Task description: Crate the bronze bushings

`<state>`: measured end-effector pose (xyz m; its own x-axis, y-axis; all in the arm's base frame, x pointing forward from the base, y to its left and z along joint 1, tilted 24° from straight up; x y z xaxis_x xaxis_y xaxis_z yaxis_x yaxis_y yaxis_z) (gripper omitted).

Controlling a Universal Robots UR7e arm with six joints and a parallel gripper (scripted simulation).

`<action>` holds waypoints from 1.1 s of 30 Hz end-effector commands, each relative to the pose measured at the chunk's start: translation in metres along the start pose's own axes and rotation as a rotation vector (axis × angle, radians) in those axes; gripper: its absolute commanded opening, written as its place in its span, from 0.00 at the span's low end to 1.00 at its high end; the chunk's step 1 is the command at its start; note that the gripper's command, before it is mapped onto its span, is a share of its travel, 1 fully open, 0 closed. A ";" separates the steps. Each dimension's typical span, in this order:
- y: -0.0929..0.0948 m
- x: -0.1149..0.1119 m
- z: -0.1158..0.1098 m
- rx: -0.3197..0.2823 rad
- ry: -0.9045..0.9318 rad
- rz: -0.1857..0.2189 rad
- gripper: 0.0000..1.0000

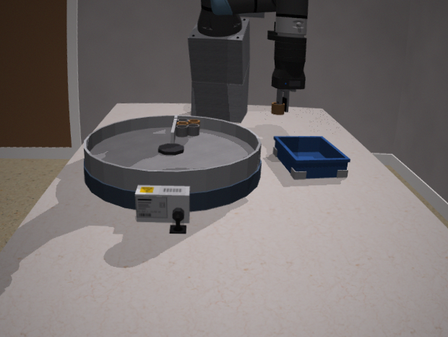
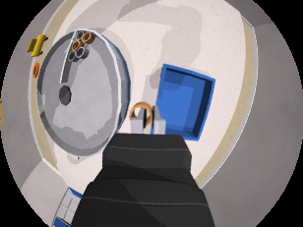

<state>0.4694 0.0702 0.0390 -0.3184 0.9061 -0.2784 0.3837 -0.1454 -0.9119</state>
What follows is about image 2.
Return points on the bronze bushing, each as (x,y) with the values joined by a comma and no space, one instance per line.
(144,105)
(77,44)
(88,36)

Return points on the blue rectangular tray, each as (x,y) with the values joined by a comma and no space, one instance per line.
(185,98)

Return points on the dark grey metal bushing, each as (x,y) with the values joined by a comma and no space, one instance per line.
(80,35)
(80,51)
(72,55)

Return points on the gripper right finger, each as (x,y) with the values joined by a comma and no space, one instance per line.
(158,124)

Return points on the grey round turning table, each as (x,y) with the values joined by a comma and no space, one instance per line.
(85,120)

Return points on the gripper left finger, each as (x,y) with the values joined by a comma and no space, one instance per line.
(139,124)

